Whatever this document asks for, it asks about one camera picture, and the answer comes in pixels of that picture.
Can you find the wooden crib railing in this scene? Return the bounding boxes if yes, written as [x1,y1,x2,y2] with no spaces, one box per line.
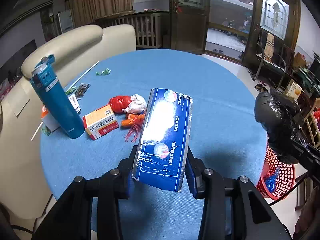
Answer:
[95,10,170,49]

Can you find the orange white carton box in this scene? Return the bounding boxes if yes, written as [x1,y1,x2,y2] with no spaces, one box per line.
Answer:
[41,94,81,132]

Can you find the white plastic straw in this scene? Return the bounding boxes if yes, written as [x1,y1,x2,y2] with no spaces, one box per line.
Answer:
[31,61,100,141]

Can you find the red knotted plastic bag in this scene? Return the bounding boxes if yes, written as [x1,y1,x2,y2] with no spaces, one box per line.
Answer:
[108,95,131,114]

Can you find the red plastic bag strips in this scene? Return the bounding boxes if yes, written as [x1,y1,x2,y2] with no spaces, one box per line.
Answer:
[124,124,142,143]

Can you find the yellow red medicine box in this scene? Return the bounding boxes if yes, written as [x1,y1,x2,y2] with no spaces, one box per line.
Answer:
[83,105,119,140]

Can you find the blue foil medicine box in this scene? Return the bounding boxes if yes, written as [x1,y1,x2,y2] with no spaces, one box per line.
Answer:
[132,88,193,192]

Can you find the green candy wrapper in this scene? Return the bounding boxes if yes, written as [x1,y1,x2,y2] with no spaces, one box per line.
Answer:
[96,68,111,76]

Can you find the black wall television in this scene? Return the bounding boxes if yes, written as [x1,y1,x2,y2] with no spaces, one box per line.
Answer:
[0,40,37,84]

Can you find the blue round tablecloth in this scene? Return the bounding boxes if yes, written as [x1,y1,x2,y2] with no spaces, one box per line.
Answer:
[40,49,267,239]

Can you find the white crumpled tissue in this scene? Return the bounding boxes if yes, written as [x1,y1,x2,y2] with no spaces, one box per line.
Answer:
[122,94,147,114]

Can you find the brown glass panel door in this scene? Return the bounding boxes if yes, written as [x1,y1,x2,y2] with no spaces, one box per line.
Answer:
[169,0,210,55]

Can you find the metal frame chair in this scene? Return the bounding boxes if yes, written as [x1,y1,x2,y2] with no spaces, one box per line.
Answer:
[249,29,295,89]

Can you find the cream leather sofa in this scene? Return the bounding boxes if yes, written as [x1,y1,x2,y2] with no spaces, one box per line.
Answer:
[1,24,136,219]

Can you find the yellow cardboard box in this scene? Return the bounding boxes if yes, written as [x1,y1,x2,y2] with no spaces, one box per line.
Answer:
[284,79,302,100]

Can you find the blue water bottle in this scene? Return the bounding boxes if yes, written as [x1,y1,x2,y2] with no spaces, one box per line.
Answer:
[30,54,85,139]

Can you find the blue knotted plastic bag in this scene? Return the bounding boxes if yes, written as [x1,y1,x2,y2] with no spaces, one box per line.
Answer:
[264,167,280,193]

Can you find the red plastic trash basket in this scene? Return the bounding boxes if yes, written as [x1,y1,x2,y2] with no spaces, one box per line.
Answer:
[256,145,295,200]

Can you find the dark snack wrapper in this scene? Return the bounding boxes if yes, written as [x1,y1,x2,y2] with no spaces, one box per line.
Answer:
[74,83,90,100]

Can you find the black knotted plastic bag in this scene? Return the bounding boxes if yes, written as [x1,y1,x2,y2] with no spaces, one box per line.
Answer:
[254,84,306,164]

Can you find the orange crumpled wrapper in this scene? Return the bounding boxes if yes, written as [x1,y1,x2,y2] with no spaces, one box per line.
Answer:
[121,113,145,127]

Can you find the green wrapper near box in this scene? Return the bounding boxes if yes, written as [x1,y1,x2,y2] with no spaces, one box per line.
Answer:
[41,125,52,136]

